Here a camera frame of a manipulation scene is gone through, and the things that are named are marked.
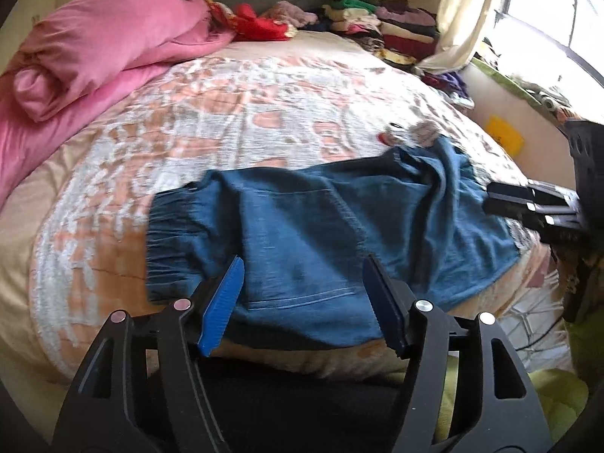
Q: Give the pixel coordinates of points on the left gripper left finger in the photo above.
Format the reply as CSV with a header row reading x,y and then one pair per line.
x,y
139,387

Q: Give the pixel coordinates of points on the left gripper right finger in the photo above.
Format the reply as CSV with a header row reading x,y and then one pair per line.
x,y
419,333

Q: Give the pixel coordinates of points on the blue denim pants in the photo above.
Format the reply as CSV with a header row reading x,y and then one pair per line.
x,y
304,234

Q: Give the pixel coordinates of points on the green cloth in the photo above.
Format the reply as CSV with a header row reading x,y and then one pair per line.
x,y
542,410

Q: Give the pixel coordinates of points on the yellow plastic box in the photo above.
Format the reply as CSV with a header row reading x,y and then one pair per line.
x,y
505,135

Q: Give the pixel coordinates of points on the peach white chenille bedspread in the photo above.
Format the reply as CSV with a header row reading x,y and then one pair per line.
x,y
72,233

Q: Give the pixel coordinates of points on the purple clothes pile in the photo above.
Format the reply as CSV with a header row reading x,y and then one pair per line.
x,y
452,89

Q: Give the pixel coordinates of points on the cream curtain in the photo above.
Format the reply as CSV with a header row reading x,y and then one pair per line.
x,y
460,25

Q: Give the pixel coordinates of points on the stack of folded clothes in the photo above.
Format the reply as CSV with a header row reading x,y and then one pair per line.
x,y
397,33

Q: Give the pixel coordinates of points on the pink duvet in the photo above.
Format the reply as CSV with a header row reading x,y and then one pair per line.
x,y
85,57

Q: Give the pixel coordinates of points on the mauve fuzzy garment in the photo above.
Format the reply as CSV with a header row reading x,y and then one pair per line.
x,y
291,14

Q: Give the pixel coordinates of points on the red embroidered garment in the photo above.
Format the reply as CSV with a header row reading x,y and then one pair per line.
x,y
248,26

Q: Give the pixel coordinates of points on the white wire rack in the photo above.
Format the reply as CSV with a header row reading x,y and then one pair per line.
x,y
535,327

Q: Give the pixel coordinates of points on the window with dark frame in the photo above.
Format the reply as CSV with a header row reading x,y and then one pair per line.
x,y
556,45

